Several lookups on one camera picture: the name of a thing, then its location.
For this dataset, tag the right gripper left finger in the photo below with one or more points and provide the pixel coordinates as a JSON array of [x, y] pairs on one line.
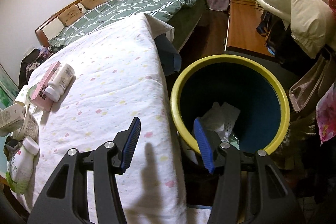
[[64, 196]]

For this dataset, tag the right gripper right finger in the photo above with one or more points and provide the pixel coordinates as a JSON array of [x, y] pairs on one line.
[[245, 179]]

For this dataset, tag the green coconut water bottle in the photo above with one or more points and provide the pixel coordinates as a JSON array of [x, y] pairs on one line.
[[21, 165]]

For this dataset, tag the white yogurt cup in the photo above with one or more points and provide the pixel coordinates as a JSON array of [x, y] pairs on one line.
[[18, 120]]

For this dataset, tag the pink carton box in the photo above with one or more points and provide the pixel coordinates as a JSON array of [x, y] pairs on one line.
[[38, 97]]

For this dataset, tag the white pill bottle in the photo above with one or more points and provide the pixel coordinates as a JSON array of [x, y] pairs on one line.
[[59, 82]]

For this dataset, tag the clear jar green band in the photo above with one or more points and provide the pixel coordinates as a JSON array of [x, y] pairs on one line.
[[28, 93]]

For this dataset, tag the crumpled white trash in bin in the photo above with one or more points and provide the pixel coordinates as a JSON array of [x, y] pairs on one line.
[[221, 119]]

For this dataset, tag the yellow rimmed trash bin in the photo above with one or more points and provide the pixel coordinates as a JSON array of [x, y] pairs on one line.
[[242, 83]]

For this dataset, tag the sliding wardrobe door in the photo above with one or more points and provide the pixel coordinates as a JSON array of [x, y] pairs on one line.
[[8, 89]]

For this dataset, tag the white dotted table cloth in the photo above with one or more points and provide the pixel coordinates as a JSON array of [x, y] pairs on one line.
[[118, 76]]

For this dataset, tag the dark clothes pile on cabinet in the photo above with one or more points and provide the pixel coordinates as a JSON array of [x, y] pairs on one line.
[[30, 62]]

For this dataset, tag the wooden bed headboard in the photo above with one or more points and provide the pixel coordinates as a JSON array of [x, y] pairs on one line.
[[40, 34]]

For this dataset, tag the left brown pillow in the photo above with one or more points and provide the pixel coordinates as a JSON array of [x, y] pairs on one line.
[[70, 15]]

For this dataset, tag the brown pillow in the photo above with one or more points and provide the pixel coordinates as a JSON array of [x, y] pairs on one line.
[[70, 15], [91, 4]]

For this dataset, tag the green checked bed quilt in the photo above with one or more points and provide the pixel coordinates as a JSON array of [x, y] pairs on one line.
[[183, 15]]

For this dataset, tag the right brown pillow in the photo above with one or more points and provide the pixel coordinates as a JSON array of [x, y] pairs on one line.
[[91, 4]]

